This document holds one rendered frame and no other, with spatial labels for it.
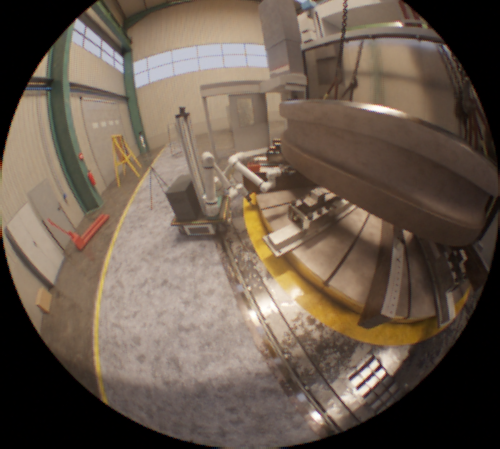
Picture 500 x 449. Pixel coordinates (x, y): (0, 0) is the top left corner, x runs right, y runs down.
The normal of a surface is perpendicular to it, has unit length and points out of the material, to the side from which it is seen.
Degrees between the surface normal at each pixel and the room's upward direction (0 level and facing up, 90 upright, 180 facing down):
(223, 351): 0
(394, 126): 90
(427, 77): 90
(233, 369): 0
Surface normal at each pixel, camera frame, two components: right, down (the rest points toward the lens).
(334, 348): -0.11, -0.82
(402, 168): -0.75, 0.44
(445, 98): -0.91, 0.31
